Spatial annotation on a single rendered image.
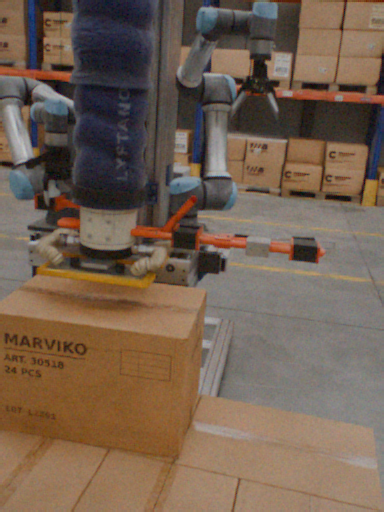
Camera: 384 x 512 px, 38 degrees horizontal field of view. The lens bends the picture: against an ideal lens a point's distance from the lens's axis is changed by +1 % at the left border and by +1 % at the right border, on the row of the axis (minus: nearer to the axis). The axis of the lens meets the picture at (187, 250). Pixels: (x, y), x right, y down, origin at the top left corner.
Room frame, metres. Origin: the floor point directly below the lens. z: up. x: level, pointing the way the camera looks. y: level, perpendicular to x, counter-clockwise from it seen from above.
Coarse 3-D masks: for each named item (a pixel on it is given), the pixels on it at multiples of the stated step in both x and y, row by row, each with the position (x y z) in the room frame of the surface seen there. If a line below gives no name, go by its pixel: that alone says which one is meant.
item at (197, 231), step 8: (176, 224) 1.63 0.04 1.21; (176, 232) 1.56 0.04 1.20; (184, 232) 1.56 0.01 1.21; (192, 232) 1.60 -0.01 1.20; (200, 232) 1.58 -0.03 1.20; (176, 240) 1.57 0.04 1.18; (184, 240) 1.57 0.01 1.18; (192, 240) 1.56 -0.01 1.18; (184, 248) 1.56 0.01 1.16; (192, 248) 1.55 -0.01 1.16
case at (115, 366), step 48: (48, 288) 1.69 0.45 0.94; (96, 288) 1.72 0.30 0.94; (144, 288) 1.75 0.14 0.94; (192, 288) 1.79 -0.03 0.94; (0, 336) 1.48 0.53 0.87; (48, 336) 1.46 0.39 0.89; (96, 336) 1.44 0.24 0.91; (144, 336) 1.42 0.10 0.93; (192, 336) 1.49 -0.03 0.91; (0, 384) 1.48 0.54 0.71; (48, 384) 1.46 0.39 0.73; (96, 384) 1.44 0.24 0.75; (144, 384) 1.42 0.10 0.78; (192, 384) 1.59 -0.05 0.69; (48, 432) 1.46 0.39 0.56; (96, 432) 1.44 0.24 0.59; (144, 432) 1.41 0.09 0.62
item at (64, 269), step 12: (48, 264) 1.57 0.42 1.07; (60, 264) 1.56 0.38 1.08; (72, 264) 1.55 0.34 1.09; (120, 264) 1.53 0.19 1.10; (60, 276) 1.51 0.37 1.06; (72, 276) 1.51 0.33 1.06; (84, 276) 1.50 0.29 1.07; (96, 276) 1.50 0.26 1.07; (108, 276) 1.50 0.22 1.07; (120, 276) 1.50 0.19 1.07; (132, 276) 1.51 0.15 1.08; (144, 276) 1.53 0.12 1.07
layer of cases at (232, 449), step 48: (0, 432) 1.47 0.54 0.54; (192, 432) 1.54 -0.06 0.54; (240, 432) 1.56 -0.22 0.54; (288, 432) 1.58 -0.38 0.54; (336, 432) 1.60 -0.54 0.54; (0, 480) 1.26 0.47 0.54; (48, 480) 1.28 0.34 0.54; (96, 480) 1.29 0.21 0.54; (144, 480) 1.30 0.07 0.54; (192, 480) 1.31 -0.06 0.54; (240, 480) 1.33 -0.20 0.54; (288, 480) 1.34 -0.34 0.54; (336, 480) 1.36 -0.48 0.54
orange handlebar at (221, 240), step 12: (60, 204) 1.93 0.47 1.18; (72, 204) 1.92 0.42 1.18; (72, 228) 1.63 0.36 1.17; (144, 228) 1.64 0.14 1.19; (156, 228) 1.64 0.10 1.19; (204, 240) 1.57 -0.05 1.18; (216, 240) 1.56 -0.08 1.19; (228, 240) 1.56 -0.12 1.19; (240, 240) 1.59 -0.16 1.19; (276, 252) 1.54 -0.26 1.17; (288, 252) 1.53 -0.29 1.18; (324, 252) 1.53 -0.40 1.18
